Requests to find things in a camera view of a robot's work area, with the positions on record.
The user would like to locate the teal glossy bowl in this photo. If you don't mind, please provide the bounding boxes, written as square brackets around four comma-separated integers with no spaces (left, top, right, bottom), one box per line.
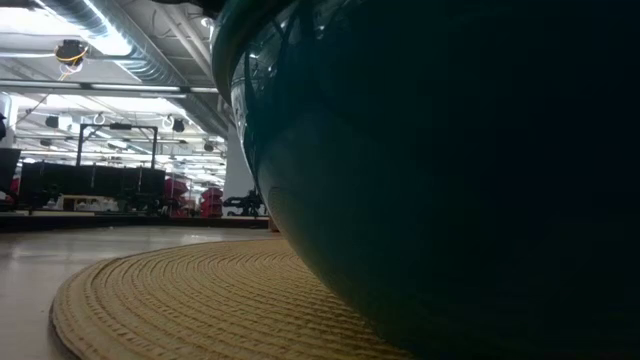
[210,0,640,360]

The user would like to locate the white building pillar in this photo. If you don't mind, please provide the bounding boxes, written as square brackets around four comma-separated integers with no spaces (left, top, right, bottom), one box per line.
[221,124,257,199]

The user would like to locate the round woven straw placemat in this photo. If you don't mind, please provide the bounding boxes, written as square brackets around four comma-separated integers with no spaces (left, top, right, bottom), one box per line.
[49,237,414,360]

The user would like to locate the black workstation table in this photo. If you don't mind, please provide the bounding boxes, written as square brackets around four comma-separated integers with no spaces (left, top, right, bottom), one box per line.
[18,160,166,212]

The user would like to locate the black office chair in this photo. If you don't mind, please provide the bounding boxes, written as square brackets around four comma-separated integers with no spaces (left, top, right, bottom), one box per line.
[0,147,22,192]

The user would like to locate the black workstation overhead frame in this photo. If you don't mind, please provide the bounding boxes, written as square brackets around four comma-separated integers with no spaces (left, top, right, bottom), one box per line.
[74,122,159,170]

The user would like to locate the black ceiling device yellow cable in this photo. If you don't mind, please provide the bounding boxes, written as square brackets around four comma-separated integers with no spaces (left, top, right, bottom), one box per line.
[53,38,90,67]

